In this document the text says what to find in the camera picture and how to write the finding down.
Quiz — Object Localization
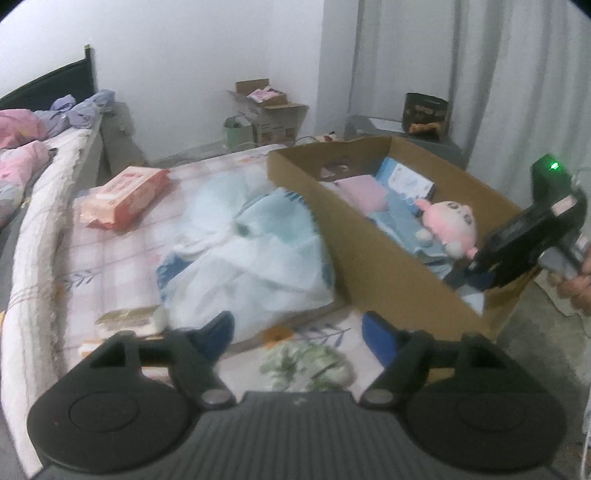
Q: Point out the large cardboard box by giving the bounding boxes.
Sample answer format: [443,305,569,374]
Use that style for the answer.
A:
[267,135,543,342]

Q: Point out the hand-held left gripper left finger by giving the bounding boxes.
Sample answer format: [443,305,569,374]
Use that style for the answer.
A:
[88,310,236,409]

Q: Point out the grey storage box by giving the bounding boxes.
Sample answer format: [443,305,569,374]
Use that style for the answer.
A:
[344,114,465,162]

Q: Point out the pink printed duvet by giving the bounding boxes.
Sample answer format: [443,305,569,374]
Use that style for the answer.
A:
[0,108,51,232]

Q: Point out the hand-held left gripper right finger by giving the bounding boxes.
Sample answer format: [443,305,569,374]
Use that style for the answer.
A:
[359,311,509,409]

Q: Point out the blue plastic packet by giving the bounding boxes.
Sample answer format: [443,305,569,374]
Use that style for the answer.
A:
[375,157,435,199]

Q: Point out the small cardboard box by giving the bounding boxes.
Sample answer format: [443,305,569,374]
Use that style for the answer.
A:
[227,78,309,146]

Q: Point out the white plastic bag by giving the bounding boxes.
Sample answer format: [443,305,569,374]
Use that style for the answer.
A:
[154,178,335,344]

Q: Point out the pink packets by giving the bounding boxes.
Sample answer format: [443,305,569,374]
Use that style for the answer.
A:
[247,88,287,104]

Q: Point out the dark paper bag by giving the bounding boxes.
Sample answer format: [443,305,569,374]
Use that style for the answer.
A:
[404,92,450,137]

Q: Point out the white curtain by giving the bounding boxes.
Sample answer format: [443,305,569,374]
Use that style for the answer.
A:
[318,0,591,195]

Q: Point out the checked printed bed sheet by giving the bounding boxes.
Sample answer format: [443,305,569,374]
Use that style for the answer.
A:
[60,143,384,393]

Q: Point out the beige soft packet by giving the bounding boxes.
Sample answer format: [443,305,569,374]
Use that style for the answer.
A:
[95,305,169,335]

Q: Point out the person's right hand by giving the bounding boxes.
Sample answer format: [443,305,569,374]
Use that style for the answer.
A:
[547,242,591,319]

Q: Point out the black headboard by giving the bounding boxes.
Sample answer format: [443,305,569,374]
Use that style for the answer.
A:
[0,45,98,112]

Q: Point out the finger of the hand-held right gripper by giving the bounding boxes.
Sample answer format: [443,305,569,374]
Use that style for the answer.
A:
[445,265,495,291]

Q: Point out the grey nightstand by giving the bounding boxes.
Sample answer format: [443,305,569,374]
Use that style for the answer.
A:
[99,102,148,169]

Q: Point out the purple clothes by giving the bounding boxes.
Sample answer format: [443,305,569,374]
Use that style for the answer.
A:
[34,89,116,139]

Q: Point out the pink wet wipes pack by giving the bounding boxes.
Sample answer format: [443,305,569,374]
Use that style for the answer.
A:
[79,166,171,230]

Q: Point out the green small bin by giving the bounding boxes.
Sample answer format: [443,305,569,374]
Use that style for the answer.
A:
[224,115,254,151]

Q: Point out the pink plush toy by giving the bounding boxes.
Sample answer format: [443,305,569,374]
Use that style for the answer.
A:
[413,199,481,260]

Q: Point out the white fuzzy blanket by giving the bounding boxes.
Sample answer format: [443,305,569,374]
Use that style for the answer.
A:
[0,115,105,467]

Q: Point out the green fluffy cloth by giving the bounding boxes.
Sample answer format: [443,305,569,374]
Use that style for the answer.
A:
[259,342,354,393]

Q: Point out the pink towel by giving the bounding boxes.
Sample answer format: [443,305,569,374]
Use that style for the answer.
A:
[335,175,391,217]

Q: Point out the blue checked towel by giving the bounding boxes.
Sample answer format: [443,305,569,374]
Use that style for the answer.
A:
[369,189,458,278]

